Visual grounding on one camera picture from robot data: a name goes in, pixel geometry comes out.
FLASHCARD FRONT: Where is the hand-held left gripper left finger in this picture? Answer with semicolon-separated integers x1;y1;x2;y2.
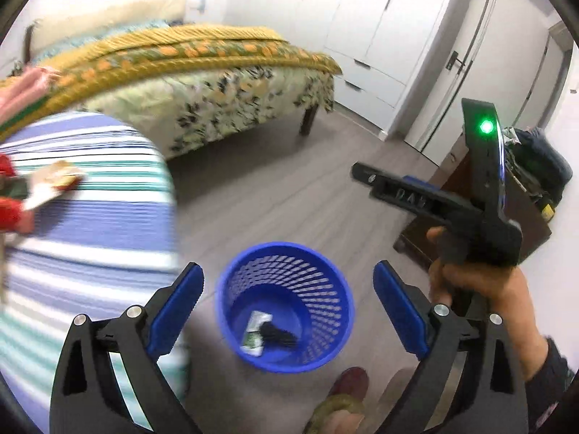
49;261;205;434

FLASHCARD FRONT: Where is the white and green wrapper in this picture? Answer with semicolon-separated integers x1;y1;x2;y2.
240;310;272;357

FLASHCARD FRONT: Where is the cream pillow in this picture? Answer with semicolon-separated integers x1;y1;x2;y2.
31;0;189;55

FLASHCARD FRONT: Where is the green folded cloth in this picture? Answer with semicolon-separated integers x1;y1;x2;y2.
0;98;48;133

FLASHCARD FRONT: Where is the striped blue and white cloth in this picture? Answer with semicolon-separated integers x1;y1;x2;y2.
0;111;191;431

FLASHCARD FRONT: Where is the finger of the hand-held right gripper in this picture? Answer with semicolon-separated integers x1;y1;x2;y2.
351;161;481;232

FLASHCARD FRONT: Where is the black crumpled bag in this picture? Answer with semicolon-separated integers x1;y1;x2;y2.
258;321;300;350

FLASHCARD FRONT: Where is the white door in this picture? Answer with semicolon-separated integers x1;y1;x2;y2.
404;0;567;164

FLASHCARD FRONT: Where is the brown wooden nightstand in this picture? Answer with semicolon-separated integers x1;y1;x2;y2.
393;133;553;291

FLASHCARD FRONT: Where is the white wardrobe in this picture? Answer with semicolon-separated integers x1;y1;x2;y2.
224;0;463;140

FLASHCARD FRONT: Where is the red foil wrapper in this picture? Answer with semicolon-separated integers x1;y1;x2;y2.
0;154;36;236

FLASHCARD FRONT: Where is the blue plastic waste basket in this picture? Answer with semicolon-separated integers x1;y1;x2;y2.
215;241;356;374

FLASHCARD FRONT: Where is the yellow blanket with floral border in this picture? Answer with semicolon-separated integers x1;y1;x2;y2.
0;24;343;145

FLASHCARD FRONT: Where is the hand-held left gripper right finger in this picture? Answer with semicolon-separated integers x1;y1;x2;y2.
373;260;530;434

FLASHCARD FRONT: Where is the small cream wrapper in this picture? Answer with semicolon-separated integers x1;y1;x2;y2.
22;161;85;211

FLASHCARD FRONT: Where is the dark clothes pile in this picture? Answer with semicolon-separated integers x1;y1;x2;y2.
501;127;574;223

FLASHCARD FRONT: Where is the pink folded blanket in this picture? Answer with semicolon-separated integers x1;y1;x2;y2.
0;65;60;124

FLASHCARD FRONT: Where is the person's right hand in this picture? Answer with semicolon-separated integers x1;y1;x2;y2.
426;227;545;371

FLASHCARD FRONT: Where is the teal patterned pillow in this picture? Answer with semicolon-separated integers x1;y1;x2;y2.
34;19;169;61

